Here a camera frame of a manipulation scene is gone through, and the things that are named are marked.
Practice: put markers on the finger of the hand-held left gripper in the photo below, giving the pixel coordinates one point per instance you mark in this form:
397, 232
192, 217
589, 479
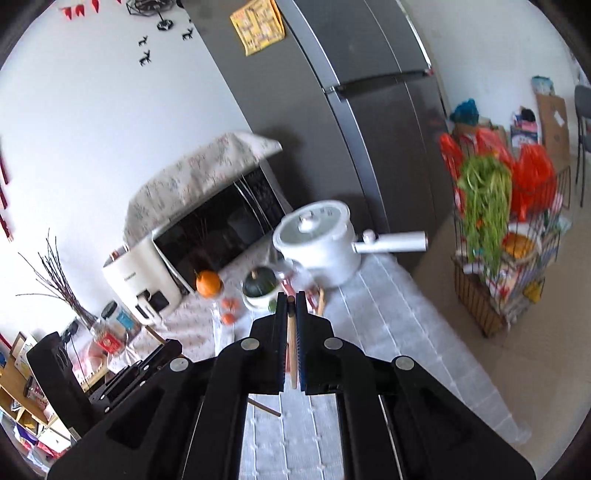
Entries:
161, 357

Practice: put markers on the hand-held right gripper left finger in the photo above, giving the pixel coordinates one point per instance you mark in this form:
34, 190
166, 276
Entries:
280, 344

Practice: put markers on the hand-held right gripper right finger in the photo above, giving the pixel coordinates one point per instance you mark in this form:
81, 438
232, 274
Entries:
302, 344

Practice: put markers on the light bamboo chopstick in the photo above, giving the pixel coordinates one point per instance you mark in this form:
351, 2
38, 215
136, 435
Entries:
321, 301
292, 341
155, 335
265, 408

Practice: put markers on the floral cabinet cover cloth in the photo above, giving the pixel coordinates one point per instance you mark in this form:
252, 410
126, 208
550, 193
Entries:
184, 327

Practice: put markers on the wooden shelf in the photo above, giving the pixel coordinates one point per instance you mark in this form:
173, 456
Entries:
23, 406

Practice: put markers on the glass jar with red label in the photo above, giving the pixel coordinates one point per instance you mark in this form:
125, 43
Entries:
108, 339

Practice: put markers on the black lid jar blue label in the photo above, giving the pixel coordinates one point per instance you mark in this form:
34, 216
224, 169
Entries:
121, 318

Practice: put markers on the tall red spice jar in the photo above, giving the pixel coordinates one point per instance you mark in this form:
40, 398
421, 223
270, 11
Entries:
286, 282

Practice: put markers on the glass jar of small oranges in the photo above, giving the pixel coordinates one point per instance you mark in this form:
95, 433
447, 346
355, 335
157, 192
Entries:
226, 314

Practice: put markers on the dark green squash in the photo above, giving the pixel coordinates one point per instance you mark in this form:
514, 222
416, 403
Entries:
261, 282

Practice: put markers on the white air fryer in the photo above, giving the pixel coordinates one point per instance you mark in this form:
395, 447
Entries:
138, 277

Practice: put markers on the orange fruit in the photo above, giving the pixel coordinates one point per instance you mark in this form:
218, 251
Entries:
207, 282

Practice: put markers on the dry branches in vase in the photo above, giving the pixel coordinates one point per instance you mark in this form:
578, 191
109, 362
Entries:
60, 281

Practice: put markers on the white electric cooking pot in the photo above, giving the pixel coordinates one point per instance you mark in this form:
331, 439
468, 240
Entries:
318, 240

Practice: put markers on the grey checked tablecloth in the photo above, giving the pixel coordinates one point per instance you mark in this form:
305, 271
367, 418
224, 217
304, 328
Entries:
415, 350

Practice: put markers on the black microwave oven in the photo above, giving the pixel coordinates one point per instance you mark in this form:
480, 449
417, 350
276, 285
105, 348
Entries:
217, 230

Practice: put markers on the grey refrigerator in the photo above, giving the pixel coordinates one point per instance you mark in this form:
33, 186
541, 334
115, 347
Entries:
332, 129

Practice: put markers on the green long beans bunch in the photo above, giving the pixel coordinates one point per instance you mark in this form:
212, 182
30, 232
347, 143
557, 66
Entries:
485, 207

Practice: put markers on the narrow red plastic bag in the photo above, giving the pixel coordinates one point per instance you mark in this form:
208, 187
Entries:
450, 161

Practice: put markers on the bulging red plastic bag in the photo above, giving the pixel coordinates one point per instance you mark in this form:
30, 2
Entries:
533, 180

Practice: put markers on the teal cloth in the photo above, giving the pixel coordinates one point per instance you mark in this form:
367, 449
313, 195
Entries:
465, 110

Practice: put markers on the yellow paper note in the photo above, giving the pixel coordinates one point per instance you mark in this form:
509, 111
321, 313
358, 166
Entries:
257, 26

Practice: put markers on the brown cardboard box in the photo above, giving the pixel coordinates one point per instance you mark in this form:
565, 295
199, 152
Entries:
553, 124

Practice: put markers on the black chair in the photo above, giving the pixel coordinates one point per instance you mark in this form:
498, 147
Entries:
582, 138

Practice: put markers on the light blue package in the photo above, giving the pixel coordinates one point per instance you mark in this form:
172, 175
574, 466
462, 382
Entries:
542, 85

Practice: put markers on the black deer wall sticker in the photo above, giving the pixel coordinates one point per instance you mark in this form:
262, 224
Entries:
147, 57
143, 40
188, 33

